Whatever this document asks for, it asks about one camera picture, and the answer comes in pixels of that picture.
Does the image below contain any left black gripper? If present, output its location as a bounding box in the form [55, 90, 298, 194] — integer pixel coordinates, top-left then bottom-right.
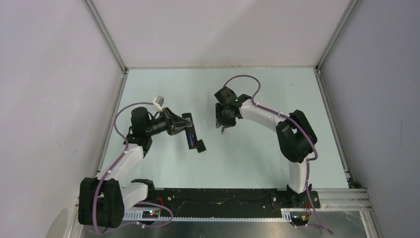
[145, 107, 193, 136]

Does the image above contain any blue purple battery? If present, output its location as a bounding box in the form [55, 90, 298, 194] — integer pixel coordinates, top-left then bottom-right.
[188, 134, 195, 148]

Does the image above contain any black remote control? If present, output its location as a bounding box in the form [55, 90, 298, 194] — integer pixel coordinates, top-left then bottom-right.
[182, 113, 198, 150]

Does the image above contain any black battery cover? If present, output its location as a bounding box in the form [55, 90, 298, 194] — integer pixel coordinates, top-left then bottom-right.
[196, 139, 207, 153]

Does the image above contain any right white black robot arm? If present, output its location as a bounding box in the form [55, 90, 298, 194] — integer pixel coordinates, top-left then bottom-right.
[214, 86, 317, 207]

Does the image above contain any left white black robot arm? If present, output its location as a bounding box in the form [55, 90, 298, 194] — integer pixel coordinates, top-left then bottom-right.
[78, 103, 194, 230]

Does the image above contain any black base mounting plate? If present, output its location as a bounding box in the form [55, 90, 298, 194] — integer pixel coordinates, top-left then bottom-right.
[146, 188, 321, 219]

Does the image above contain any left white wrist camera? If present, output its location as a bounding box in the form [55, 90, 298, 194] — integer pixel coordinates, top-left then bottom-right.
[153, 95, 164, 112]

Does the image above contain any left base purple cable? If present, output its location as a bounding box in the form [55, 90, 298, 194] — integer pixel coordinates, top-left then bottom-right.
[121, 202, 174, 229]

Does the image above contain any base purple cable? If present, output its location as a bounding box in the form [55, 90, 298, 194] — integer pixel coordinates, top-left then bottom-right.
[121, 202, 174, 229]
[293, 200, 332, 237]

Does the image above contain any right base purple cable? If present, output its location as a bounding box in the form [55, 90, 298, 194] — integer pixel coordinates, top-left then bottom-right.
[293, 200, 332, 237]

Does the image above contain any aluminium frame rail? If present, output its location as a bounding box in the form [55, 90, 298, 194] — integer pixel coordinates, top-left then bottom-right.
[78, 186, 372, 228]

